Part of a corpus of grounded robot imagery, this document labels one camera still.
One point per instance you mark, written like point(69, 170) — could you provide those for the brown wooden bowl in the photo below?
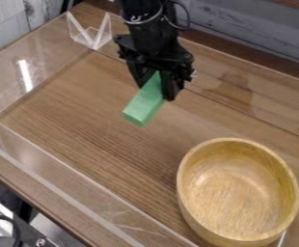
point(238, 193)

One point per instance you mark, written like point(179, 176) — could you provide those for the green rectangular block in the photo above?
point(146, 102)

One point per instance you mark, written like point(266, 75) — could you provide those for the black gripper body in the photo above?
point(151, 42)

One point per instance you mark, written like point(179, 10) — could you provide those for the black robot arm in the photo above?
point(143, 11)

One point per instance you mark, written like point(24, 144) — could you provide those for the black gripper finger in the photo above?
point(173, 84)
point(142, 72)

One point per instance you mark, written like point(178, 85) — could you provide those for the clear acrylic corner bracket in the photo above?
point(91, 37)

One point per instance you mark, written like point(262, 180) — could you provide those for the clear acrylic tray wall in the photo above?
point(98, 173)

